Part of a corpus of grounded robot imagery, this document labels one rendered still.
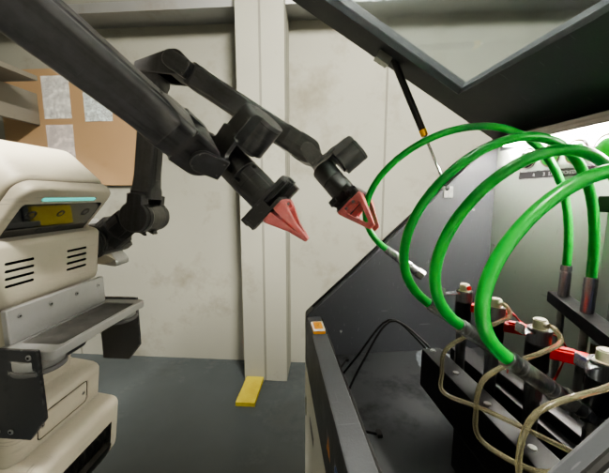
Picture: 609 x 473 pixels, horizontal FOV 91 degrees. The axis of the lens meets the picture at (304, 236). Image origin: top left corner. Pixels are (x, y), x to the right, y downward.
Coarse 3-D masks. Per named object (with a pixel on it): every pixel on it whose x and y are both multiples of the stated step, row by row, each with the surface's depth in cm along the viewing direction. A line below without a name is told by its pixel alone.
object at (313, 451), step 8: (312, 408) 73; (312, 416) 73; (312, 424) 74; (312, 432) 74; (312, 440) 73; (312, 448) 74; (320, 448) 61; (312, 456) 74; (320, 456) 61; (312, 464) 75; (320, 464) 61; (312, 472) 75; (320, 472) 61
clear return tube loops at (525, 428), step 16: (496, 320) 44; (560, 336) 37; (544, 352) 35; (496, 368) 35; (480, 384) 35; (608, 384) 29; (464, 400) 42; (560, 400) 28; (576, 400) 28; (496, 416) 39; (528, 416) 29; (528, 432) 28; (560, 448) 33; (512, 464) 33
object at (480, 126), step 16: (448, 128) 59; (464, 128) 58; (480, 128) 58; (496, 128) 57; (512, 128) 56; (416, 144) 61; (528, 144) 56; (400, 160) 63; (544, 160) 56; (560, 176) 55; (368, 192) 65
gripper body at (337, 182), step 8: (336, 176) 69; (344, 176) 70; (328, 184) 70; (336, 184) 69; (344, 184) 68; (352, 184) 66; (328, 192) 71; (336, 192) 68; (344, 192) 66; (336, 200) 66; (344, 200) 69
